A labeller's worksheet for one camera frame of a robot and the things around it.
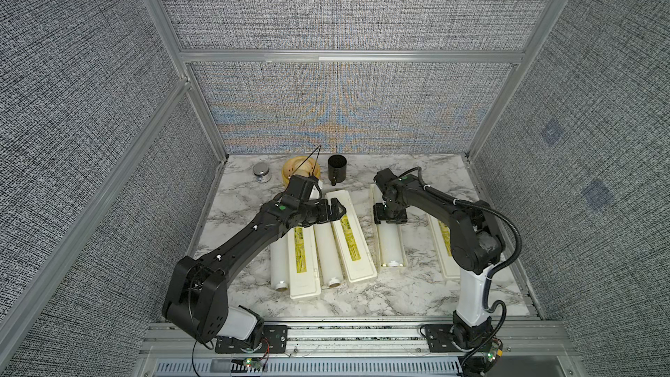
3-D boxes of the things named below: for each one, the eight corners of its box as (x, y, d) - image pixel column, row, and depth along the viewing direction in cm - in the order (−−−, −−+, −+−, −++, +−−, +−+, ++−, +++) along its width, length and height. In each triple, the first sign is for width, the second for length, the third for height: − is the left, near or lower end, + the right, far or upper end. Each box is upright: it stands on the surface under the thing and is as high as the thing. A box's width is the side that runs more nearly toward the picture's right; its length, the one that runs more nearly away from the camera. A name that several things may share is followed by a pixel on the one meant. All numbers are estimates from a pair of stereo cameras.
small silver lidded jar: (254, 183, 112) (251, 173, 107) (258, 170, 117) (254, 160, 112) (270, 183, 112) (267, 173, 108) (273, 170, 117) (270, 161, 112)
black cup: (328, 186, 109) (328, 173, 103) (328, 168, 116) (328, 154, 109) (346, 186, 109) (347, 173, 103) (345, 168, 116) (346, 154, 109)
